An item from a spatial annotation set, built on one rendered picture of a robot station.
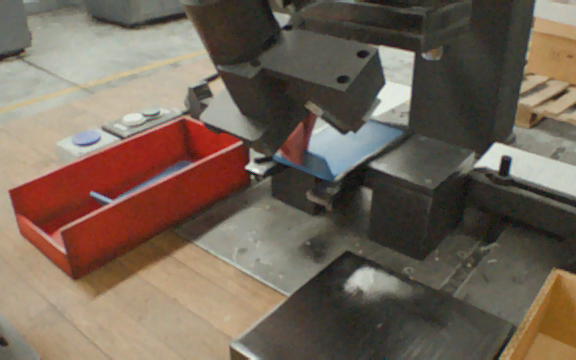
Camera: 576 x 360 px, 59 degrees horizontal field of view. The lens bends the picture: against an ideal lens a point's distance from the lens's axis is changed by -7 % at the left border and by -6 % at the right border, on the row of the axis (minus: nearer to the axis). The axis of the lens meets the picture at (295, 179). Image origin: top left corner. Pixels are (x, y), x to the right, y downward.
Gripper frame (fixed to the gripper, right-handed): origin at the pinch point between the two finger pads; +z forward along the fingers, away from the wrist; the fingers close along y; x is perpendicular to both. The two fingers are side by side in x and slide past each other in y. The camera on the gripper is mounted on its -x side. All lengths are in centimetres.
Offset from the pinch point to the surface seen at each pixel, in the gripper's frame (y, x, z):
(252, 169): -2.6, 3.9, 1.1
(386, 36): 10.2, -5.3, -7.2
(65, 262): -20.4, 13.3, -0.9
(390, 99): 32.8, 13.5, 29.9
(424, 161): 7.9, -8.6, 6.2
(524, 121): 193, 43, 216
